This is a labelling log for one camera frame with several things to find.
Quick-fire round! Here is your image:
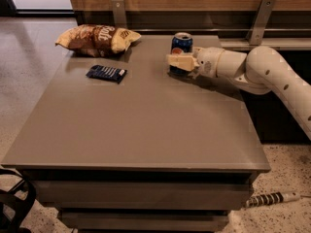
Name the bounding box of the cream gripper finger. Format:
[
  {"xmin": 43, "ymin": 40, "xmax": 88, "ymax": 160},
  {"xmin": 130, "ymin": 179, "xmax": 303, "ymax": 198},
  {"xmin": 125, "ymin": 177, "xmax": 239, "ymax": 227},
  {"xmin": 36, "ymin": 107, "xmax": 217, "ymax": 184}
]
[{"xmin": 166, "ymin": 53, "xmax": 199, "ymax": 72}]

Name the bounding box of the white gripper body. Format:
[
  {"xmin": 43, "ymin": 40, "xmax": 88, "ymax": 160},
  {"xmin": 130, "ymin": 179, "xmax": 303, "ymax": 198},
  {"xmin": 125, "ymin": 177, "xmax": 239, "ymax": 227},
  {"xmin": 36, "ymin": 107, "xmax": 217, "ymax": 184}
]
[{"xmin": 193, "ymin": 47, "xmax": 225, "ymax": 78}]

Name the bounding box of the blue pepsi can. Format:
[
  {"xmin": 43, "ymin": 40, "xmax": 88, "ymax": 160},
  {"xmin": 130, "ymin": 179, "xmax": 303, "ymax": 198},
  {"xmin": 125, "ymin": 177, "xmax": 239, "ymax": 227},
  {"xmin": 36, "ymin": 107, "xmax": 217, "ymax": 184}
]
[{"xmin": 169, "ymin": 32, "xmax": 193, "ymax": 76}]

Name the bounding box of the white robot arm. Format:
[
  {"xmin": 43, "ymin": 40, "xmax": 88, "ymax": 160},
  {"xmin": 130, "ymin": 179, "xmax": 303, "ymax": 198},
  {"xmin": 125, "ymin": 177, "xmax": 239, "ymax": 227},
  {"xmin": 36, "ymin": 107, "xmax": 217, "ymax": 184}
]
[{"xmin": 166, "ymin": 46, "xmax": 311, "ymax": 139}]

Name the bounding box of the dark blue snack packet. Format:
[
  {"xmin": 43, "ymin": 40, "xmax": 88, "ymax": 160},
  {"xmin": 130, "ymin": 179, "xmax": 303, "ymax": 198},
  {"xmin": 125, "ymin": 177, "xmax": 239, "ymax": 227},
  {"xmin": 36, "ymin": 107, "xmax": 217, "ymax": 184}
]
[{"xmin": 86, "ymin": 65, "xmax": 127, "ymax": 83}]

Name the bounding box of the brown chips bag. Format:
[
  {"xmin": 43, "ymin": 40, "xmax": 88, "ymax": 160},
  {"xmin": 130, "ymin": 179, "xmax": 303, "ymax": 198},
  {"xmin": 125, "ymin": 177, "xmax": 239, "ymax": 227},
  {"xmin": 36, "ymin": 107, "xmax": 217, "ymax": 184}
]
[{"xmin": 55, "ymin": 24, "xmax": 141, "ymax": 57}]

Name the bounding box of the grey drawer cabinet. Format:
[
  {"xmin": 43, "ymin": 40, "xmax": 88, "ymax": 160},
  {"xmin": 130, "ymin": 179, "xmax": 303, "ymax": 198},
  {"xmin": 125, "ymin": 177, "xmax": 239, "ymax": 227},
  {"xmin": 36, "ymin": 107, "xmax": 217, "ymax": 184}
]
[{"xmin": 3, "ymin": 36, "xmax": 269, "ymax": 233}]

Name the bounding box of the striped black white tube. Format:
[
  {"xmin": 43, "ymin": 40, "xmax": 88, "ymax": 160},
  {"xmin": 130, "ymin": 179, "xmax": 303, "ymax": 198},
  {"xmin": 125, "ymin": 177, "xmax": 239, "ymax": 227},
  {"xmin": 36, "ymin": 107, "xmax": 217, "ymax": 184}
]
[{"xmin": 244, "ymin": 191, "xmax": 301, "ymax": 208}]

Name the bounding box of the black chair base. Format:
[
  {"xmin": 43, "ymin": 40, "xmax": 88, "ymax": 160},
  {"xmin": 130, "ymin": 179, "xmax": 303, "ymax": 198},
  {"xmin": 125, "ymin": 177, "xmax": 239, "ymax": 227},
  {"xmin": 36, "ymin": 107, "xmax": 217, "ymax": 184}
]
[{"xmin": 0, "ymin": 169, "xmax": 36, "ymax": 233}]

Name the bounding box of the right metal wall bracket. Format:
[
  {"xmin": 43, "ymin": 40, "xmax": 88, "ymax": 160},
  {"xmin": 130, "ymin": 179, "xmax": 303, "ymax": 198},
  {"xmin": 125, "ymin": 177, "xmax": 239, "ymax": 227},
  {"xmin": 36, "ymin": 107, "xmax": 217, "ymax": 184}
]
[{"xmin": 246, "ymin": 0, "xmax": 277, "ymax": 46}]

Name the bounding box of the metal wall bracket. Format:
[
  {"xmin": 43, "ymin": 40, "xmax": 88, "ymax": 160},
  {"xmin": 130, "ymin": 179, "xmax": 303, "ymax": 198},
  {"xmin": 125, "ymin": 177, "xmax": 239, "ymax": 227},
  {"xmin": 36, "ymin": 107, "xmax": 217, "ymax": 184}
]
[
  {"xmin": 246, "ymin": 0, "xmax": 277, "ymax": 46},
  {"xmin": 111, "ymin": 0, "xmax": 127, "ymax": 28}
]

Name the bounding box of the left metal wall bracket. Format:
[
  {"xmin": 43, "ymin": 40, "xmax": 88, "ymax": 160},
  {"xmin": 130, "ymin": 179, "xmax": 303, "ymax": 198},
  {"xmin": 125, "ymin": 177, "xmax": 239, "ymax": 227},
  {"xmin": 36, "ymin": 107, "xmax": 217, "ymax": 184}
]
[{"xmin": 111, "ymin": 0, "xmax": 127, "ymax": 28}]

